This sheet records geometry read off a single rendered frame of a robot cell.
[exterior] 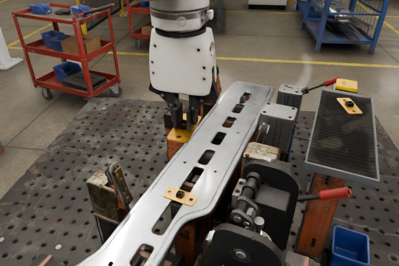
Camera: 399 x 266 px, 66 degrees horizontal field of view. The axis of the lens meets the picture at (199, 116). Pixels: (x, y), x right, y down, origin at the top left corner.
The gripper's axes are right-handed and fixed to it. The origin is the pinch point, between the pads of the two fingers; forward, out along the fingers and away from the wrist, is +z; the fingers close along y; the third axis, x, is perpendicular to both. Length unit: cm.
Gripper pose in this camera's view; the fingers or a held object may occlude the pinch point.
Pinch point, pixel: (184, 116)
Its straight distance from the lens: 53.6
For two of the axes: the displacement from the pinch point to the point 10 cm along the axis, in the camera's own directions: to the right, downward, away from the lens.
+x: -2.9, 5.1, -8.1
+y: -9.6, -1.5, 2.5
